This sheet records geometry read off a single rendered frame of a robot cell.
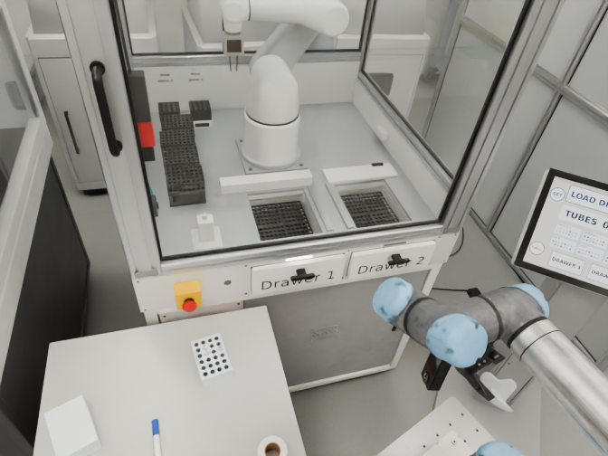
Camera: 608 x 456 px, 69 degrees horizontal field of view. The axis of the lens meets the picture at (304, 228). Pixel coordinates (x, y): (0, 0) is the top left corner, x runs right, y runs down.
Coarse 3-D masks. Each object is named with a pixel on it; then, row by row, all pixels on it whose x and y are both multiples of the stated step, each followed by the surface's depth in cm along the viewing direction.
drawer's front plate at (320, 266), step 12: (276, 264) 129; (288, 264) 130; (300, 264) 130; (312, 264) 132; (324, 264) 133; (336, 264) 135; (252, 276) 128; (264, 276) 129; (276, 276) 131; (288, 276) 132; (324, 276) 137; (336, 276) 139; (252, 288) 132; (264, 288) 133; (276, 288) 135; (288, 288) 136
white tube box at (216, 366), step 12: (216, 336) 125; (192, 348) 122; (216, 348) 122; (204, 360) 119; (216, 360) 119; (228, 360) 120; (204, 372) 117; (216, 372) 117; (228, 372) 118; (204, 384) 117
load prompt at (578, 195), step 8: (568, 192) 130; (576, 192) 129; (584, 192) 129; (592, 192) 128; (568, 200) 130; (576, 200) 129; (584, 200) 129; (592, 200) 128; (600, 200) 128; (592, 208) 128; (600, 208) 128
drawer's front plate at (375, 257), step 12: (360, 252) 136; (372, 252) 136; (384, 252) 138; (396, 252) 139; (408, 252) 141; (420, 252) 143; (432, 252) 145; (360, 264) 138; (372, 264) 140; (384, 264) 142; (396, 264) 144; (408, 264) 146; (420, 264) 148; (348, 276) 141; (360, 276) 143
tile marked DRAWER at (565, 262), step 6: (552, 252) 131; (558, 252) 130; (552, 258) 131; (558, 258) 130; (564, 258) 130; (570, 258) 130; (576, 258) 129; (546, 264) 131; (552, 264) 131; (558, 264) 130; (564, 264) 130; (570, 264) 130; (576, 264) 129; (582, 264) 129; (564, 270) 130; (570, 270) 130; (576, 270) 129; (582, 270) 129
